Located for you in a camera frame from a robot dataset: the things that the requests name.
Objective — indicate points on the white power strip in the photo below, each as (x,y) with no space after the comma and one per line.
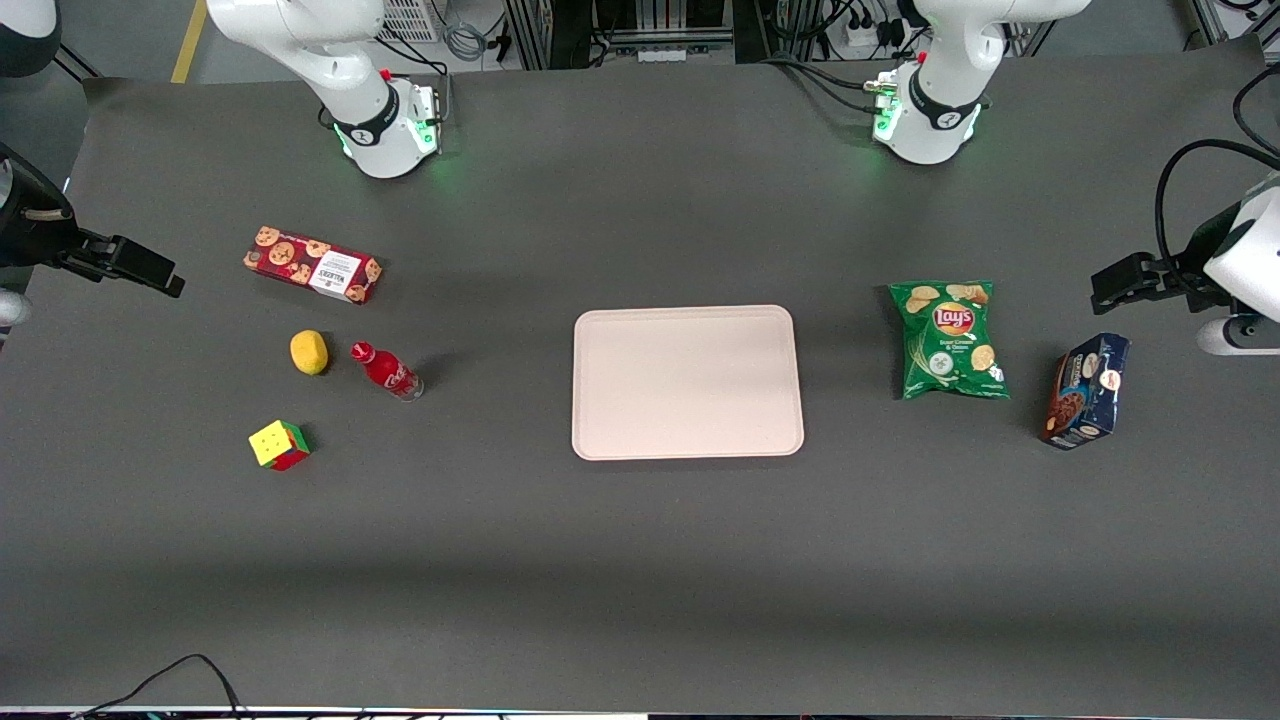
(872,36)

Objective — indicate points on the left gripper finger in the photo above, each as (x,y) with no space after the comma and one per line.
(1172,278)
(1118,282)

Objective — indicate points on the green chips bag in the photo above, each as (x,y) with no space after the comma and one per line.
(948,345)

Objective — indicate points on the white perforated box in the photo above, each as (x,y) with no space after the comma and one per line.
(410,20)

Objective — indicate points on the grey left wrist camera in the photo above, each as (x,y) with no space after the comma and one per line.
(1240,337)

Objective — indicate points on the colourful puzzle cube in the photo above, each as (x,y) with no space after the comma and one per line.
(275,445)

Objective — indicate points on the aluminium equipment rack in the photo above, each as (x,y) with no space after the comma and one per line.
(640,30)

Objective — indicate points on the aluminium frame profile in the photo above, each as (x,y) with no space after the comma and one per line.
(1235,20)

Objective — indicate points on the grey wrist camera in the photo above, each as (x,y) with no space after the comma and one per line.
(12,312)
(1240,337)

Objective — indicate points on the beige plastic tray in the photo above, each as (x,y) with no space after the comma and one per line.
(687,383)

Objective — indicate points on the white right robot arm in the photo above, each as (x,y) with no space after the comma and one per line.
(372,112)

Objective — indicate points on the dark grey table mat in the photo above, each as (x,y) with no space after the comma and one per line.
(640,570)

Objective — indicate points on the red cookie box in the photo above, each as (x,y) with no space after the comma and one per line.
(300,262)

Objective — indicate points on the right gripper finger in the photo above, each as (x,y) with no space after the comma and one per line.
(90,252)
(150,268)

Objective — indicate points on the blue chocolate cookie box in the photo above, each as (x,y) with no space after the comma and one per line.
(1085,395)

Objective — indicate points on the yellow lemon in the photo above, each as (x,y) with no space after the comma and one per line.
(309,352)

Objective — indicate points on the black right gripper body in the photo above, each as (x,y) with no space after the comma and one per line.
(32,238)

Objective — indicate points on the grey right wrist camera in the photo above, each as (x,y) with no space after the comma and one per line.
(12,312)

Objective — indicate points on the red coke bottle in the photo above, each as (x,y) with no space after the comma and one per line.
(385,370)

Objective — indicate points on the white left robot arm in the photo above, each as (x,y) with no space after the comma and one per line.
(930,120)

